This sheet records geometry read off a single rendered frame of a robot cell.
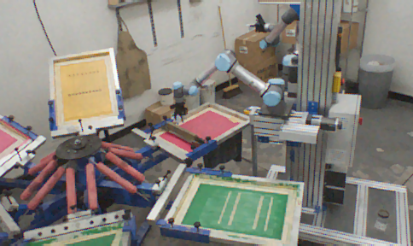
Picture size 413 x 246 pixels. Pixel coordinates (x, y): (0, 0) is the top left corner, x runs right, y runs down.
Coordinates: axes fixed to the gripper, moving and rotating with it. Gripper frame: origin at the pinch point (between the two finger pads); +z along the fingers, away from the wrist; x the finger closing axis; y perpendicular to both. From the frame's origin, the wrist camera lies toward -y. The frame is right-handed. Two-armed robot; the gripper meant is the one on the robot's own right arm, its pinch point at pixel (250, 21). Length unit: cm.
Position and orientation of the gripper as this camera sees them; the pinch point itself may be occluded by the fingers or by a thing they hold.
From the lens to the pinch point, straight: 365.1
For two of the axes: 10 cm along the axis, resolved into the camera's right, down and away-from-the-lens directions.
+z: -6.7, -3.1, 6.8
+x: 7.2, -4.9, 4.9
